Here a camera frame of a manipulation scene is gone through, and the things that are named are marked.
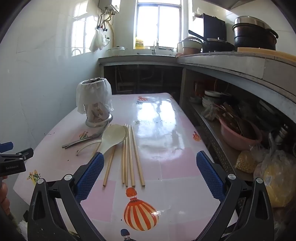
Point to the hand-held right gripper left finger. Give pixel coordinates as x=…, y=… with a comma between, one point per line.
x=92, y=176

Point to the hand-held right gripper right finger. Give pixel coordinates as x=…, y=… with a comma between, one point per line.
x=209, y=176

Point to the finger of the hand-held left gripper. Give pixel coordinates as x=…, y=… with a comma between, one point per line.
x=23, y=154
x=7, y=146

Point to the bamboo chopstick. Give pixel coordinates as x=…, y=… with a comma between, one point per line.
x=126, y=166
x=131, y=162
x=108, y=168
x=138, y=162
x=124, y=162

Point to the metal spoon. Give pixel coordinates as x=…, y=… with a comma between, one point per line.
x=76, y=142
x=74, y=145

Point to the cream plastic rice spoon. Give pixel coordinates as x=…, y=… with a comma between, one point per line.
x=114, y=138

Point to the patterned utensil holder cup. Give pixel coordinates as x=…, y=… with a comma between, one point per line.
x=98, y=118

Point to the person's left forearm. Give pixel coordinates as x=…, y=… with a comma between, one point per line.
x=9, y=229

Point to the person's left hand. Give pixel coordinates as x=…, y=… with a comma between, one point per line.
x=3, y=193

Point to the bag of corn kernels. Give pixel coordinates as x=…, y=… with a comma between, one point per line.
x=245, y=162

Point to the pink plastic basin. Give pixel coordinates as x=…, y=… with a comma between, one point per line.
x=233, y=139

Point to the grey metal shelf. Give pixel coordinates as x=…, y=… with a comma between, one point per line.
x=208, y=131

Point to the pink printed tablecloth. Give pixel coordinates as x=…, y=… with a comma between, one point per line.
x=161, y=139

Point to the yellow plastic bag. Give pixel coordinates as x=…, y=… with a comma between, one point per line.
x=281, y=180

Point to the stack of white bowls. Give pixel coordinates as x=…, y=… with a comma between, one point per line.
x=211, y=98

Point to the white plastic bag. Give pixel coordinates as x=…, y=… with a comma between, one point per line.
x=93, y=92

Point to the grey kitchen counter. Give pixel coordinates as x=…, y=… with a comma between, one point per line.
x=231, y=63

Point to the stacked pots on counter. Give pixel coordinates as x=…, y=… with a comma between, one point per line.
x=190, y=47

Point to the black frying pan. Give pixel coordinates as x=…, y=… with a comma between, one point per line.
x=218, y=45

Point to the white cup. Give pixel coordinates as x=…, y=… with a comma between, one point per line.
x=179, y=48

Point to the hanging clear plastic bags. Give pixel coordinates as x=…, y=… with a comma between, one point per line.
x=97, y=41

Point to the metal sink faucet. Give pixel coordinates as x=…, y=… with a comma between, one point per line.
x=155, y=47

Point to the yellow detergent bottle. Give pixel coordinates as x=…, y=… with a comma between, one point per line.
x=139, y=44

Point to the black countertop appliance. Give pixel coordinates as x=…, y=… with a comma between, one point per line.
x=215, y=26

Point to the kitchen window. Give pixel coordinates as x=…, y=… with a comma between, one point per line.
x=159, y=23

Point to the white water heater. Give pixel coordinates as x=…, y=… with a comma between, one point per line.
x=112, y=5

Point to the grey range hood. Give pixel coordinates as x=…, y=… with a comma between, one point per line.
x=249, y=3

